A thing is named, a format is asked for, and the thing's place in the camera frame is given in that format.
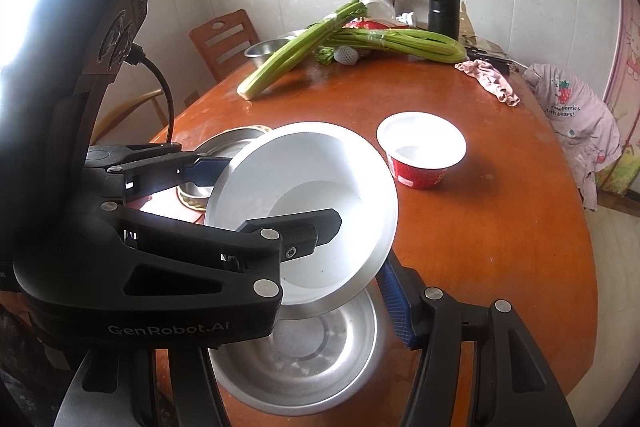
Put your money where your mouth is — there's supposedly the yellow shell-shaped plate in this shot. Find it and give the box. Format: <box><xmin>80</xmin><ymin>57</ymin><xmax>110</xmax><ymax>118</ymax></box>
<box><xmin>176</xmin><ymin>194</ymin><xmax>211</xmax><ymax>212</ymax></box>

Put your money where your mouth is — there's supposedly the red paper noodle bowl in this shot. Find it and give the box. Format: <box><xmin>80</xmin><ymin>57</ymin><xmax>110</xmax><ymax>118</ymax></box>
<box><xmin>376</xmin><ymin>112</ymin><xmax>467</xmax><ymax>190</ymax></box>
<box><xmin>203</xmin><ymin>122</ymin><xmax>400</xmax><ymax>319</ymax></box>

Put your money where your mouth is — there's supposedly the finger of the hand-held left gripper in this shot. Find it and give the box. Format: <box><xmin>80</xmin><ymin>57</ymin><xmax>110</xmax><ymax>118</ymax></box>
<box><xmin>100</xmin><ymin>207</ymin><xmax>343</xmax><ymax>304</ymax></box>
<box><xmin>85</xmin><ymin>143</ymin><xmax>232</xmax><ymax>208</ymax></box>

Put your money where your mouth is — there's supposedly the pink cartoon cat curtain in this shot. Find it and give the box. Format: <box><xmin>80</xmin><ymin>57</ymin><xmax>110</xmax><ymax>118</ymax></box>
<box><xmin>602</xmin><ymin>0</ymin><xmax>640</xmax><ymax>198</ymax></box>

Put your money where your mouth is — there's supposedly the pink printed garment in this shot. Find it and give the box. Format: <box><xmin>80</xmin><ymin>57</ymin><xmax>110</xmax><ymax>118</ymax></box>
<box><xmin>522</xmin><ymin>63</ymin><xmax>623</xmax><ymax>210</ymax></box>

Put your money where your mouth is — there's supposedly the light wooden armchair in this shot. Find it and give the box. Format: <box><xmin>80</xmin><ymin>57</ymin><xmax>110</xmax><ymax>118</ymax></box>
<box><xmin>92</xmin><ymin>89</ymin><xmax>171</xmax><ymax>145</ymax></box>

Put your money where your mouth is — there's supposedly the steel basin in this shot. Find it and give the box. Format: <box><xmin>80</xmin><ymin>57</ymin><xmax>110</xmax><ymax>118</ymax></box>
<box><xmin>244</xmin><ymin>38</ymin><xmax>296</xmax><ymax>58</ymax></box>

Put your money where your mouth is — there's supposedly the steel pan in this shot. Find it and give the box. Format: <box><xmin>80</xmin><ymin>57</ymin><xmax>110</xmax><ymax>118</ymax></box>
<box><xmin>177</xmin><ymin>127</ymin><xmax>273</xmax><ymax>200</ymax></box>

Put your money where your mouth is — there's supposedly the brown wooden chair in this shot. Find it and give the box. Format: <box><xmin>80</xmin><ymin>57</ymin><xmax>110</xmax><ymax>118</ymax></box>
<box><xmin>189</xmin><ymin>9</ymin><xmax>261</xmax><ymax>82</ymax></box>

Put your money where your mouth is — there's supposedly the celery bunch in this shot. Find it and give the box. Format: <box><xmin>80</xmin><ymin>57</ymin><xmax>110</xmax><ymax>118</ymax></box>
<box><xmin>237</xmin><ymin>0</ymin><xmax>368</xmax><ymax>100</ymax></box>
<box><xmin>325</xmin><ymin>27</ymin><xmax>467</xmax><ymax>64</ymax></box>

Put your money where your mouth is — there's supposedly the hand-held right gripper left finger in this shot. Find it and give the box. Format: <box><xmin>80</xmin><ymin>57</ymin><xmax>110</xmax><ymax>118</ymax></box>
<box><xmin>60</xmin><ymin>347</ymin><xmax>231</xmax><ymax>427</ymax></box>

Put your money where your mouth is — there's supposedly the pink cloth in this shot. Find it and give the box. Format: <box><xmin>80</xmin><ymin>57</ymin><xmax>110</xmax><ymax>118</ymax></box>
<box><xmin>454</xmin><ymin>59</ymin><xmax>521</xmax><ymax>108</ymax></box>

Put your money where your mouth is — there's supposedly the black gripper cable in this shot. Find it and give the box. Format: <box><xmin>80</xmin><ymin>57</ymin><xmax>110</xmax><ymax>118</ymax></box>
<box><xmin>129</xmin><ymin>43</ymin><xmax>176</xmax><ymax>144</ymax></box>

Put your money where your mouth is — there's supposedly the cardboard piece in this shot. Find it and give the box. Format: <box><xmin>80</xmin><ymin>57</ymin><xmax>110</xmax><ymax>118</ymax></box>
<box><xmin>459</xmin><ymin>2</ymin><xmax>503</xmax><ymax>52</ymax></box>

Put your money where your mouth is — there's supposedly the steel bowl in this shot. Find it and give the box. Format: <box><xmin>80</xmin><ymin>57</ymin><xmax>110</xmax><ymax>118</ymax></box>
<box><xmin>209</xmin><ymin>289</ymin><xmax>392</xmax><ymax>418</ymax></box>

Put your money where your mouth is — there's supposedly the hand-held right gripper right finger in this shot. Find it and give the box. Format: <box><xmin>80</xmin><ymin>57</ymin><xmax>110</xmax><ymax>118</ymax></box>
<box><xmin>377</xmin><ymin>252</ymin><xmax>577</xmax><ymax>427</ymax></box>

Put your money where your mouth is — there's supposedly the black thermos flask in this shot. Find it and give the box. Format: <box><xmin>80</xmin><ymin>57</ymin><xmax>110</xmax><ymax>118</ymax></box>
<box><xmin>427</xmin><ymin>0</ymin><xmax>461</xmax><ymax>42</ymax></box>

